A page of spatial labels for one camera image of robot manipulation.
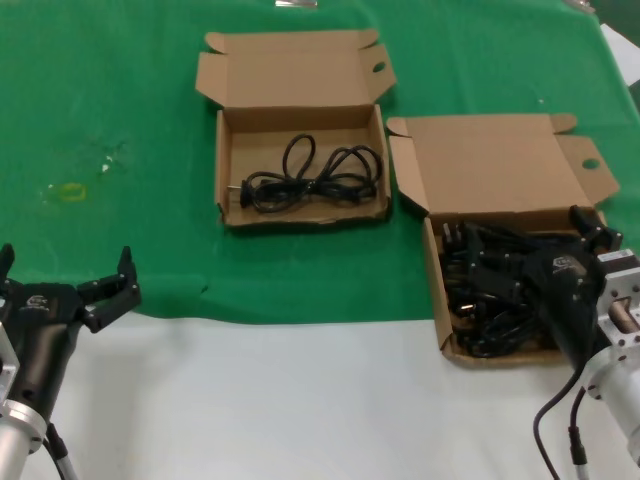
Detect green table cloth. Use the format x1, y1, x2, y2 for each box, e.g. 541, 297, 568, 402
0, 0, 640, 329

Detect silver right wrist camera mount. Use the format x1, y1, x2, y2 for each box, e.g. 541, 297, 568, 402
597, 248, 640, 352

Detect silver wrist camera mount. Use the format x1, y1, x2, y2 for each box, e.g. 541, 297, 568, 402
597, 248, 640, 352
0, 319, 22, 402

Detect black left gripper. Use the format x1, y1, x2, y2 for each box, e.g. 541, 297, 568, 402
0, 243, 143, 427

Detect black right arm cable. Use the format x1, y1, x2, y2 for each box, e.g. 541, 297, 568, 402
532, 367, 592, 480

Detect black power cable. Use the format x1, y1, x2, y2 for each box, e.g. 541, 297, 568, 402
227, 133, 385, 217

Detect tangled black power cables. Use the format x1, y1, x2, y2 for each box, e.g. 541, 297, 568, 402
439, 218, 581, 359

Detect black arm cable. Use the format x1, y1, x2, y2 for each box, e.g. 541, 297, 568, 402
532, 367, 592, 480
43, 422, 79, 480

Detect white paper sheet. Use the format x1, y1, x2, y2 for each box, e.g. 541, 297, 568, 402
598, 22, 640, 86

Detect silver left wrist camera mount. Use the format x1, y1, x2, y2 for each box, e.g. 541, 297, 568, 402
0, 319, 22, 402

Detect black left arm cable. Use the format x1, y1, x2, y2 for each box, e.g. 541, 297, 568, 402
43, 422, 79, 480

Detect open brown cardboard box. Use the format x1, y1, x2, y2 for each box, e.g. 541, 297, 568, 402
386, 113, 622, 371
194, 28, 399, 232

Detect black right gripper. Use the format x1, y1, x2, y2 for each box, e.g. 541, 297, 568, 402
465, 203, 626, 374

